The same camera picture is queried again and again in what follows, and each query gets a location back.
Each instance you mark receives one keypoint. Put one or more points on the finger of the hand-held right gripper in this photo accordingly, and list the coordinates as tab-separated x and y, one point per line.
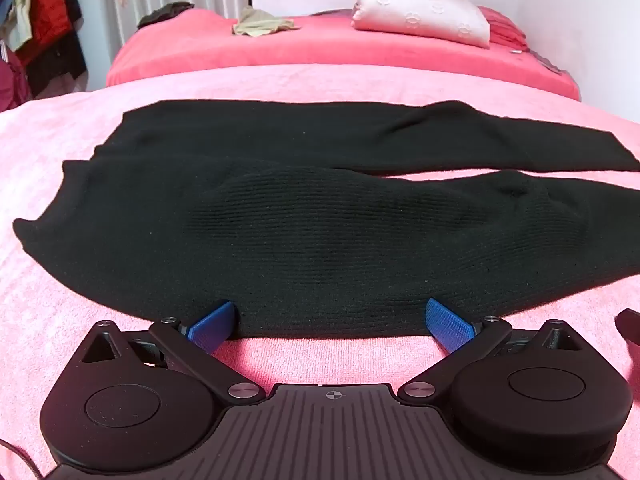
631	326

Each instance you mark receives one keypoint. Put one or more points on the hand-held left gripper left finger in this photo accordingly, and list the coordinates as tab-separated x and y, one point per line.
212	327

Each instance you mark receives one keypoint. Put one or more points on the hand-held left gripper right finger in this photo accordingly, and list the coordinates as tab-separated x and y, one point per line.
447	327

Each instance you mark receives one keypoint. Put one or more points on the black knit pants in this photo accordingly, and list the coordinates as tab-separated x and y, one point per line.
300	240

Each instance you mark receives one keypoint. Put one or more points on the purple grey cloth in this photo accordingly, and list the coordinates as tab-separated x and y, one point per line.
547	62

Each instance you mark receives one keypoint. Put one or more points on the red bed with blanket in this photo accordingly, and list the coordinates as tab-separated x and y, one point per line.
300	50

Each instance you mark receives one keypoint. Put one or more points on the red folded blanket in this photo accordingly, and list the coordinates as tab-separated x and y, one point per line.
505	30

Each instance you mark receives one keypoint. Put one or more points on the beige crumpled cloth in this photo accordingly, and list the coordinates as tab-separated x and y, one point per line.
260	25

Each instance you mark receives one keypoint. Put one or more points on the black hanging coat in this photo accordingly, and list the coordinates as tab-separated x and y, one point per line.
72	45

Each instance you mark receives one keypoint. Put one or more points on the dark crumpled cloth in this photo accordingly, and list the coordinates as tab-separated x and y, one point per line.
165	14

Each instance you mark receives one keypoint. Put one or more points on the pale pink pillow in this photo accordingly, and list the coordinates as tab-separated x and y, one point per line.
420	7

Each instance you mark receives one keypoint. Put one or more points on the red hanging jacket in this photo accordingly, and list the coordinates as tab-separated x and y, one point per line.
47	5

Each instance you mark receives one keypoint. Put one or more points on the pale hanging garment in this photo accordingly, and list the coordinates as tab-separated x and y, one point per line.
21	15

